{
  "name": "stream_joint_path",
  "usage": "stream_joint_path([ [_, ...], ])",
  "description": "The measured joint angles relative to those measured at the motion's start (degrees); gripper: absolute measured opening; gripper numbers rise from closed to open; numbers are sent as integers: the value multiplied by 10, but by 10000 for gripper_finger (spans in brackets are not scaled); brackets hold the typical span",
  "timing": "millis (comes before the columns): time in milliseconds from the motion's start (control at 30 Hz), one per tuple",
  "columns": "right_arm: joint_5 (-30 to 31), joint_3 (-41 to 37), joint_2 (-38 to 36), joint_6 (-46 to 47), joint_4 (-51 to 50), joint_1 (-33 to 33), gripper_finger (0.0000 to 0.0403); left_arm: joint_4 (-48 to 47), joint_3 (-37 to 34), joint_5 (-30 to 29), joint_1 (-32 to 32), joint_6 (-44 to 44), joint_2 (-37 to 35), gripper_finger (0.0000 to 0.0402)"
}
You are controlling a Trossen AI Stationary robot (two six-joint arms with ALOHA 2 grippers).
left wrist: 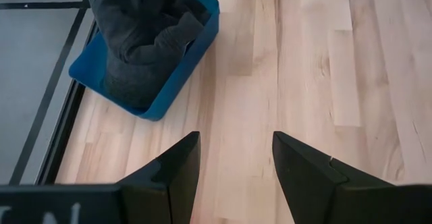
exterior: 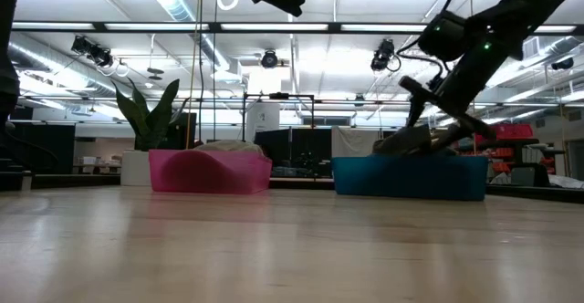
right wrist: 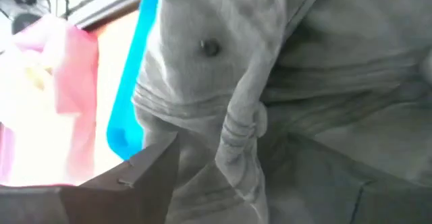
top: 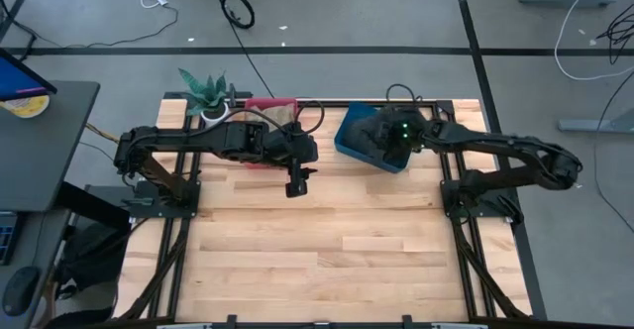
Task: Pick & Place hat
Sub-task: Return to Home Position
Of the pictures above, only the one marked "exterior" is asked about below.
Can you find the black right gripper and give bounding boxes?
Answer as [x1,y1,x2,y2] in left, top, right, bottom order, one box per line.
[398,33,507,154]

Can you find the dark grey corduroy cap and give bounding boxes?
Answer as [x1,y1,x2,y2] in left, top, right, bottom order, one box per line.
[372,124,433,157]

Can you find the beige corduroy cap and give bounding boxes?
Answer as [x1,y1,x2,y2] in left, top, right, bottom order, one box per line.
[194,139,266,159]

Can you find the teal plastic bin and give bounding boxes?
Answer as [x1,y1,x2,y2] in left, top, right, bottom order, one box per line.
[331,153,489,203]

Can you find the white hanging cloth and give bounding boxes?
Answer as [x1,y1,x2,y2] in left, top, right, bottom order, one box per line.
[330,126,383,158]

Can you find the red storage bins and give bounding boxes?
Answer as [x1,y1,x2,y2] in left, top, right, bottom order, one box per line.
[476,122,534,143]

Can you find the black storage shelf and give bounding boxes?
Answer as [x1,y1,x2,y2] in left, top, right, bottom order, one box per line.
[455,137,569,188]

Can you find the white pillar sign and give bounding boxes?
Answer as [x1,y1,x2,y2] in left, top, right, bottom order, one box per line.
[245,101,281,134]

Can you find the black partition panel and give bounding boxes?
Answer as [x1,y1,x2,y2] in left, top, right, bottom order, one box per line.
[254,128,333,179]
[13,122,77,176]

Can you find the black monitor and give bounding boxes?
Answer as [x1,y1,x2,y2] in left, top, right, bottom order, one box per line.
[169,111,198,152]

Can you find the green snake plant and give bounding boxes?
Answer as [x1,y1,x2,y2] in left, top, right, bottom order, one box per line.
[111,78,191,152]

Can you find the pink plastic bin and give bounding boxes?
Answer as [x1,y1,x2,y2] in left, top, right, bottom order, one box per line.
[148,149,274,195]

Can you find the white planter box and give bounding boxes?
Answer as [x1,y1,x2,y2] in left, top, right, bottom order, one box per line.
[120,150,151,187]

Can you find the black overhead frame bar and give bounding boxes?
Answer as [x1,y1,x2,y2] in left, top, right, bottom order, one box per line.
[11,21,579,37]

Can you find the black ceiling camera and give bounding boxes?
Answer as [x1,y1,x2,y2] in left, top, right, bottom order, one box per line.
[70,35,114,69]
[370,38,402,74]
[550,56,575,71]
[260,48,279,70]

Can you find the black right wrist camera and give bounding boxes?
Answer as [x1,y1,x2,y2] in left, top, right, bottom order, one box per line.
[417,9,467,63]

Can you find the black stand frame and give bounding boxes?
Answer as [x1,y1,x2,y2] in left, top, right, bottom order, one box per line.
[242,91,317,131]

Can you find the black hanging cable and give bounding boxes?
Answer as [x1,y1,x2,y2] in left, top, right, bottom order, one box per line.
[197,0,205,147]

